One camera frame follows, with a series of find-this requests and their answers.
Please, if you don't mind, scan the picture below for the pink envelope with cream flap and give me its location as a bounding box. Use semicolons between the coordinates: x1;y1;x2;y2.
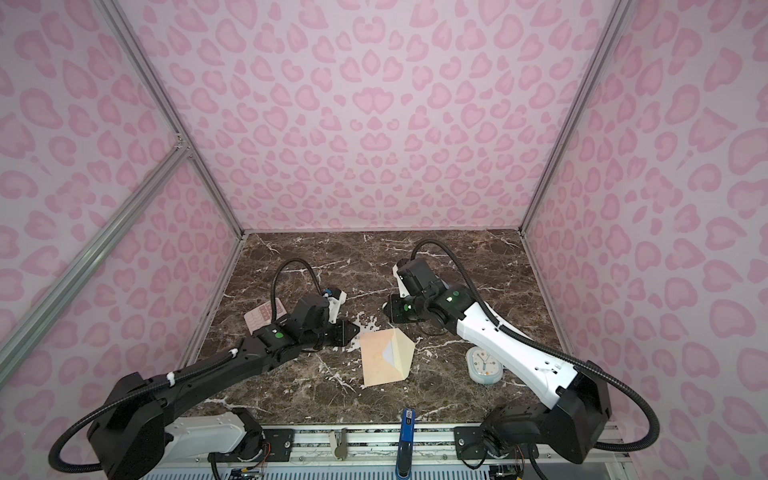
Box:
360;328;415;387

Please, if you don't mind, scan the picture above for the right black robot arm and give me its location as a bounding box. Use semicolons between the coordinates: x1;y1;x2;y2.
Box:
384;259;611;464

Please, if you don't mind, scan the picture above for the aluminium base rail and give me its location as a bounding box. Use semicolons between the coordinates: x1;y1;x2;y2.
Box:
148;422;637;479

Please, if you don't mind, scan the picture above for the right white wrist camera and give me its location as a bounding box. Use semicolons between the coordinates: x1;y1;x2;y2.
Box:
392;265;410;298

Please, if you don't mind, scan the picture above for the black corrugated cable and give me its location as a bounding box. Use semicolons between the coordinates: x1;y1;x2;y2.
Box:
409;238;661;453
47;257;325;474

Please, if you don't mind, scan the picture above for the right black corrugated cable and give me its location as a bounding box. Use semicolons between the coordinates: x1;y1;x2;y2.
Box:
409;238;661;453

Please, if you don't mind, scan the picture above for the left black corrugated cable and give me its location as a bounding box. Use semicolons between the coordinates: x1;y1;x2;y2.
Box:
47;257;325;474

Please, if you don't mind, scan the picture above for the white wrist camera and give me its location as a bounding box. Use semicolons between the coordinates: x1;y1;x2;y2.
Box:
392;265;410;298
323;287;347;324

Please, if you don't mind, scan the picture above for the blue black clip tool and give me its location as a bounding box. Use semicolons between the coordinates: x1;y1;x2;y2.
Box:
395;408;416;480

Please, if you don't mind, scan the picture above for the beige hanging tag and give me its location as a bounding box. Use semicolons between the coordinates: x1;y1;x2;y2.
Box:
329;428;348;461

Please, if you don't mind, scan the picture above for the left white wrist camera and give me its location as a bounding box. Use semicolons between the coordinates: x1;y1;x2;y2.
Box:
323;287;347;324

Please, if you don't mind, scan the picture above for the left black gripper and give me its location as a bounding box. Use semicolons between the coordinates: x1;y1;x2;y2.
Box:
303;317;364;350

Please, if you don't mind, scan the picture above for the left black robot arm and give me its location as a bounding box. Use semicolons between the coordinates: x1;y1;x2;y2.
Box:
87;288;359;479

